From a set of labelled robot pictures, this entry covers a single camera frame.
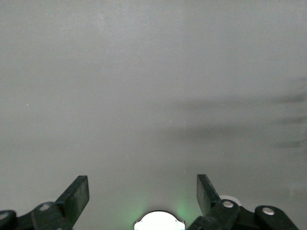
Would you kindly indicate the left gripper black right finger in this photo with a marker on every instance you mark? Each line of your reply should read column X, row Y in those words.
column 206, row 194

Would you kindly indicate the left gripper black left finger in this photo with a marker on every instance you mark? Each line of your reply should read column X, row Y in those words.
column 76, row 196

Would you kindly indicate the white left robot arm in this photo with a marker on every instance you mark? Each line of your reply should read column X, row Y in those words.
column 158, row 222

